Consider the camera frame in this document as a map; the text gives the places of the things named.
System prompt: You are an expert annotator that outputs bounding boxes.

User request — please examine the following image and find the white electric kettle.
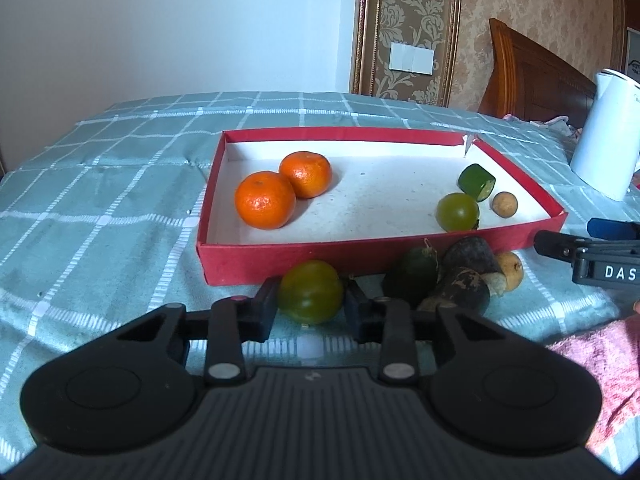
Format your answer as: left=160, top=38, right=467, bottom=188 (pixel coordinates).
left=570, top=68, right=640, bottom=202

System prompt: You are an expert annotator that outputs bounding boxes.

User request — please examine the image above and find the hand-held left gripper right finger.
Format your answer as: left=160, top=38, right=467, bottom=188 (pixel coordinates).
left=345, top=280, right=506, bottom=387

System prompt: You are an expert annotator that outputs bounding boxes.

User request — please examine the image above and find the wooden headboard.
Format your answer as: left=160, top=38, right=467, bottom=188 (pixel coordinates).
left=477, top=18, right=598, bottom=126

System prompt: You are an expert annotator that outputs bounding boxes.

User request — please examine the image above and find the red cardboard box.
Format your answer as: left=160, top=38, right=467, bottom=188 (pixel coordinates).
left=196, top=127, right=568, bottom=287

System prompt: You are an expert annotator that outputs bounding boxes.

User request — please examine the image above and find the dark green round fruit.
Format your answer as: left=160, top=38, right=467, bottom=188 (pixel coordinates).
left=384, top=245, right=443, bottom=311

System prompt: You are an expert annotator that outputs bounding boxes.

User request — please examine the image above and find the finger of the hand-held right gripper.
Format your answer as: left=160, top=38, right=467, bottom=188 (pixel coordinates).
left=587, top=218, right=640, bottom=242
left=533, top=230, right=592, bottom=262

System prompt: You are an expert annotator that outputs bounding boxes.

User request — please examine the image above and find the crumpled pink cloth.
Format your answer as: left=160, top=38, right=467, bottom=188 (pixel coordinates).
left=502, top=114, right=583, bottom=141

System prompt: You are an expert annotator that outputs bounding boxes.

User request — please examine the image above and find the brown longan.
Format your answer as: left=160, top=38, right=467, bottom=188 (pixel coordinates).
left=491, top=191, right=519, bottom=219
left=495, top=251, right=524, bottom=292

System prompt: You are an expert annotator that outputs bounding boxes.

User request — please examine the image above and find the pink towel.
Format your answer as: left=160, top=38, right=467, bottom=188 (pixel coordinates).
left=547, top=317, right=640, bottom=466

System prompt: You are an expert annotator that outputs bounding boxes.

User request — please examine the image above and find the framed wall picture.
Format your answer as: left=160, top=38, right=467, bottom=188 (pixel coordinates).
left=624, top=27, right=640, bottom=86

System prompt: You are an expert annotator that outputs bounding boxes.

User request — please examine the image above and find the white wall switch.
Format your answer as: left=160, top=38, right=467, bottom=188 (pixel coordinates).
left=390, top=42, right=435, bottom=75

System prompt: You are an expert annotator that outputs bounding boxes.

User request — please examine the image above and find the orange mandarin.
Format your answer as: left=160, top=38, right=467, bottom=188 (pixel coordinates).
left=278, top=151, right=333, bottom=199
left=234, top=171, right=297, bottom=231

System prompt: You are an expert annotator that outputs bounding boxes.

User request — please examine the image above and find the green cucumber piece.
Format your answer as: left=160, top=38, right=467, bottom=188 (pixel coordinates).
left=457, top=163, right=497, bottom=203

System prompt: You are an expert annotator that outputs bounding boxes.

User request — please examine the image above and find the green tomato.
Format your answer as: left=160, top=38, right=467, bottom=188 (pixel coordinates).
left=276, top=260, right=345, bottom=326
left=435, top=192, right=481, bottom=233

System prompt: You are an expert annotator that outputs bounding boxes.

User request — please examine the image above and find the gold framed wallpaper panel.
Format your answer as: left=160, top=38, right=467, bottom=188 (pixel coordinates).
left=352, top=0, right=463, bottom=108

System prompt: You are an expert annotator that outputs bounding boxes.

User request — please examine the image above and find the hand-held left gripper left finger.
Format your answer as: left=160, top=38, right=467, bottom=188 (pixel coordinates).
left=117, top=277, right=281, bottom=387

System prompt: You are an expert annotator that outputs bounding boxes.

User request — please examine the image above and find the dark rough vegetable piece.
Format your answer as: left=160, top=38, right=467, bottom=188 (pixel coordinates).
left=442, top=236, right=507, bottom=286
left=416, top=267, right=492, bottom=313

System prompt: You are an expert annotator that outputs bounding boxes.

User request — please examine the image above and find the green checked blanket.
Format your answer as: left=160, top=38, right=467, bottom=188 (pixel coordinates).
left=0, top=91, right=640, bottom=476

